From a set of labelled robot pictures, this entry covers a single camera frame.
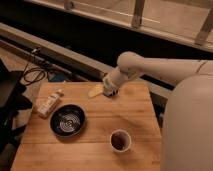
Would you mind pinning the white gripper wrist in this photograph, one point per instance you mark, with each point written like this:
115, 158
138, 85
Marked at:
111, 83

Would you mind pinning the black ceramic bowl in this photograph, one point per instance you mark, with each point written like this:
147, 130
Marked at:
67, 120

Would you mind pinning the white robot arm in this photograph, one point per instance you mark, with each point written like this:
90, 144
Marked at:
187, 134

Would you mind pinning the black striped small object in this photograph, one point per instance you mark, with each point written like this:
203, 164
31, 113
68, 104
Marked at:
110, 93

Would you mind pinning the blue object on floor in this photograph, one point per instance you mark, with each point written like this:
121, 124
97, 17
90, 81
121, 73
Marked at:
56, 77

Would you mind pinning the white cup with dark drink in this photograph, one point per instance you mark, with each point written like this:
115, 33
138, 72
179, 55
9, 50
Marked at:
120, 141

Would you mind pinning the white plastic bottle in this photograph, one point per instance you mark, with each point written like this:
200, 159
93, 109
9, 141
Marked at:
51, 102

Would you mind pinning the black chair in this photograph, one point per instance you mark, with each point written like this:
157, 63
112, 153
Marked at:
12, 101

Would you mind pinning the grey metal rail beam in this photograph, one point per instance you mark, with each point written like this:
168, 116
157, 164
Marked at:
80, 62

